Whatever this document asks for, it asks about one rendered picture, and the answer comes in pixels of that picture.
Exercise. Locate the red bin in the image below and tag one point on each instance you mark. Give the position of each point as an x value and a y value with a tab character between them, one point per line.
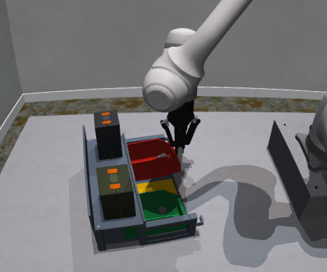
144	159

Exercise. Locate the grey disc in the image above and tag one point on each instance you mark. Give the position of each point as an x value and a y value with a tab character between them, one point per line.
162	210

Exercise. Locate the black case with orange handles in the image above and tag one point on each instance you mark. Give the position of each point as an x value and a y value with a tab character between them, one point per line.
108	134

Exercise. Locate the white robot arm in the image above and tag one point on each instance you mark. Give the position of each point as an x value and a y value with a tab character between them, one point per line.
174	77

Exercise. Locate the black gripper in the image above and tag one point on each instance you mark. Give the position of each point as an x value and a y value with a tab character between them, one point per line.
179	118

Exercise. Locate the green bin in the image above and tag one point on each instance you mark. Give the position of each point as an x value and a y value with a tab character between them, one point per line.
150	202

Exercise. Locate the grey metal shelf rack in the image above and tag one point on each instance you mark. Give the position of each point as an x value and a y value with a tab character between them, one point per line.
115	227

